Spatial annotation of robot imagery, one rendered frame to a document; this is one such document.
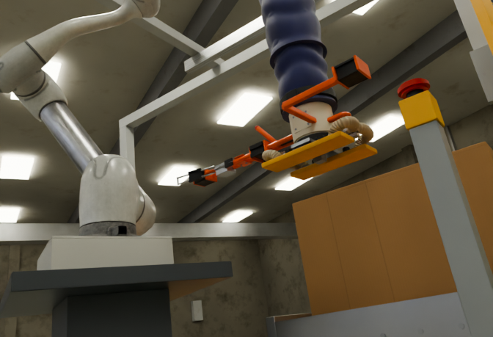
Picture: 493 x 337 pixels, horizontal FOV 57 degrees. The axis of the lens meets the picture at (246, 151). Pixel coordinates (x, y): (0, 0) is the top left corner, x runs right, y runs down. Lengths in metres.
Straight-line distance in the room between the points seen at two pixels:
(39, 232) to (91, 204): 12.00
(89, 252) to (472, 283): 0.84
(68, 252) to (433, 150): 0.86
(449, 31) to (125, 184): 7.08
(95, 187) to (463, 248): 0.92
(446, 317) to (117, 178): 0.90
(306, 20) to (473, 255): 1.21
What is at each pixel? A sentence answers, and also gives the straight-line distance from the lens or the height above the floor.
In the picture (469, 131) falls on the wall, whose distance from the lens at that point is 12.18.
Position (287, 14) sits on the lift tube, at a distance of 1.92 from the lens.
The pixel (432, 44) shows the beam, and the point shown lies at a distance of 8.14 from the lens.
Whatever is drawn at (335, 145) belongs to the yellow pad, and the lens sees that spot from 1.60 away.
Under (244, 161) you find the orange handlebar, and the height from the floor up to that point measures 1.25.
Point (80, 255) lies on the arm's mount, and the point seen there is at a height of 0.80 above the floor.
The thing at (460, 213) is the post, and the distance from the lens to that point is 0.98.
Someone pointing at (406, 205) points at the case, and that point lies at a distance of 1.34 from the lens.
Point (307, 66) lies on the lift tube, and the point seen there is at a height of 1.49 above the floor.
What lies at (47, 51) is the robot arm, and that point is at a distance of 1.73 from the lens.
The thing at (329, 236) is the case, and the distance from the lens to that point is 1.42.
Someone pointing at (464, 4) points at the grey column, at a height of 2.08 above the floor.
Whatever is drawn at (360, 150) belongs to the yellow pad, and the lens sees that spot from 1.71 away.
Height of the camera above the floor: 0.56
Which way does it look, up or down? 22 degrees up
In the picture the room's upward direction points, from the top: 8 degrees counter-clockwise
